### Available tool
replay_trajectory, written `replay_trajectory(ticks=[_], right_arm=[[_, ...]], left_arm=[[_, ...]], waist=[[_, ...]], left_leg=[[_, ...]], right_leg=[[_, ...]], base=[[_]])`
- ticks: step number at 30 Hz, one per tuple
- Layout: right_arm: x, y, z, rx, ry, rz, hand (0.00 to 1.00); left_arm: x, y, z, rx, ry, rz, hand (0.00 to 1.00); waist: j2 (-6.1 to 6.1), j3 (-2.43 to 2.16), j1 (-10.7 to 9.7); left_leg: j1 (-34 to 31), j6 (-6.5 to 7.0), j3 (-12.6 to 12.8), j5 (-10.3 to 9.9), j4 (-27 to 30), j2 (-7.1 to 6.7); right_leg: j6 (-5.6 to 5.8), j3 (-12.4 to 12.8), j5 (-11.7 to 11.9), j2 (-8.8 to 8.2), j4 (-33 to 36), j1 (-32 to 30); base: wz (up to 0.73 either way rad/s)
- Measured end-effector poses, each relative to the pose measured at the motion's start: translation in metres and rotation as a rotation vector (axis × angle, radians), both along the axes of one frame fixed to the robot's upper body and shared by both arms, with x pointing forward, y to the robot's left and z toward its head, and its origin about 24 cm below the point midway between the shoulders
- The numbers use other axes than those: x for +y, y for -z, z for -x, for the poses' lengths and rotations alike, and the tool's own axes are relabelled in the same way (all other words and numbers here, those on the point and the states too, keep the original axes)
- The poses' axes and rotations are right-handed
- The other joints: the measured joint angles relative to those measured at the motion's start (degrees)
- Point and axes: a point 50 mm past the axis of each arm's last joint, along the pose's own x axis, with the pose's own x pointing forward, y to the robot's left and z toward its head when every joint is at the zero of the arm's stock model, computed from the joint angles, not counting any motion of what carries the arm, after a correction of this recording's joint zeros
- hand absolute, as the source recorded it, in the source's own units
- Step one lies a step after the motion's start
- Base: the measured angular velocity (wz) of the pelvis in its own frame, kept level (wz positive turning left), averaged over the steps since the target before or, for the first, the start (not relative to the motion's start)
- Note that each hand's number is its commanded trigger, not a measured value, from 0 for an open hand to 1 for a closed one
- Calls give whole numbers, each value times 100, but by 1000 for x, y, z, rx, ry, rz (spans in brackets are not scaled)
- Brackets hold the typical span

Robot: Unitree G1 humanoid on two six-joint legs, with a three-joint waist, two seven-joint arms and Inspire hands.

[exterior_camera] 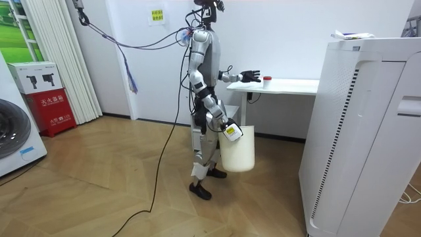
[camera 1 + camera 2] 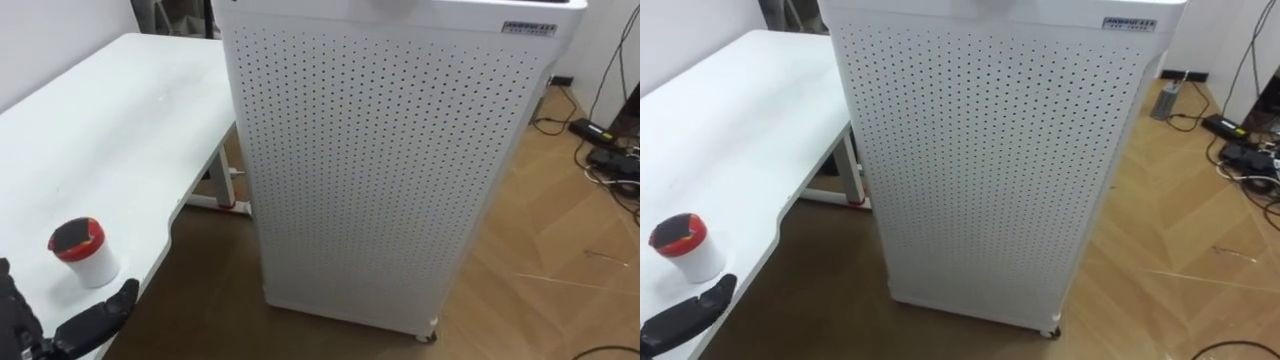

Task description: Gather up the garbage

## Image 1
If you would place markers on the green landscape wall poster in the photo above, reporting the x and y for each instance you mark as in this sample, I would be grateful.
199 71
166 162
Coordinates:
13 39

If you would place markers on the white desk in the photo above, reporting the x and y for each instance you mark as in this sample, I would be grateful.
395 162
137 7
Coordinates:
289 86

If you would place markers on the red fire extinguisher cabinet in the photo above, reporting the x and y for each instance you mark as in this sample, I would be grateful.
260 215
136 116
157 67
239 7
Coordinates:
52 112

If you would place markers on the white washing machine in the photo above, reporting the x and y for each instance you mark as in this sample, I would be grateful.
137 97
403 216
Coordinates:
16 131

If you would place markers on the white package with blue print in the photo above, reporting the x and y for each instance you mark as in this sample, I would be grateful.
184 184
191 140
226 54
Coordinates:
352 35

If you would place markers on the grey metal rack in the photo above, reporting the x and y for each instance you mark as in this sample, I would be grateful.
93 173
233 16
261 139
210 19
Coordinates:
412 28

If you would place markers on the yellow wall notice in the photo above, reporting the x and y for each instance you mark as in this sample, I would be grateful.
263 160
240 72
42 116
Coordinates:
157 15

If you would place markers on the white plastic bucket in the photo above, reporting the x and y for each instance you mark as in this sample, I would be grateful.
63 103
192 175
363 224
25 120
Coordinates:
237 153

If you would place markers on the white cardboard box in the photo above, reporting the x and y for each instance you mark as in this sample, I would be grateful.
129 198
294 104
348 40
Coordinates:
36 77

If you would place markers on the robot legs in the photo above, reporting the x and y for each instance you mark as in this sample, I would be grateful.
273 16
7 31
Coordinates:
207 148

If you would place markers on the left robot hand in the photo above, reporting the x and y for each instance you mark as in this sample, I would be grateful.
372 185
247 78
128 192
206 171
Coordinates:
250 76

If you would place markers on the white folding curtain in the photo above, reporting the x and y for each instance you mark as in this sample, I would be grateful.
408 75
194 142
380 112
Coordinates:
65 59

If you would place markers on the robot body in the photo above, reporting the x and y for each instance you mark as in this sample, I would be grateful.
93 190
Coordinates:
210 56

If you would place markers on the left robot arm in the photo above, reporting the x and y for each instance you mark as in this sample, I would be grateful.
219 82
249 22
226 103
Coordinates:
232 77

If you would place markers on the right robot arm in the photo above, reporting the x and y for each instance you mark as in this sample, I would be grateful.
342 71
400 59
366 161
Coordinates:
197 80

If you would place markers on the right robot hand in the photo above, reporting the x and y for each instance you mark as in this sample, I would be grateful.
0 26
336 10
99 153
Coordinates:
233 131

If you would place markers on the white air purifier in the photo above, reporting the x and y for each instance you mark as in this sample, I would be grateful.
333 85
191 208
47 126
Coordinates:
368 138

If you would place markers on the white cup with red lid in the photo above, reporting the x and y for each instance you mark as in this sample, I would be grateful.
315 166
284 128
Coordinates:
267 84

